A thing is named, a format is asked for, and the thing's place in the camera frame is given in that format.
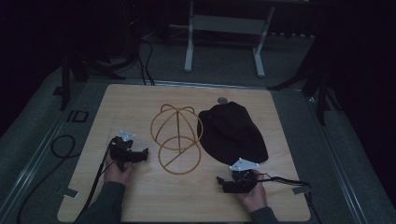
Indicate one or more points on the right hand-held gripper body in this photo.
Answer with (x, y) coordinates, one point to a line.
(243, 180)

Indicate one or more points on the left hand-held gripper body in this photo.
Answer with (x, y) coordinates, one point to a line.
(123, 152)

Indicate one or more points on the black bucket hat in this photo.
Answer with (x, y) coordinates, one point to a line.
(232, 133)

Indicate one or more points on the person's right hand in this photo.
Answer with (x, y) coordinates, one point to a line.
(257, 194)

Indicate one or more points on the person's left hand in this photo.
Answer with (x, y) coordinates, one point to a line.
(116, 175)

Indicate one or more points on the round grey table grommet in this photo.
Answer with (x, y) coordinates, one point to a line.
(222, 100)

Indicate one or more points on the black tripod stand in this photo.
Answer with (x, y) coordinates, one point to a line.
(314, 84)
(74, 71)

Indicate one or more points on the white metal desk frame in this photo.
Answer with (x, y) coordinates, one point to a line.
(229, 25)

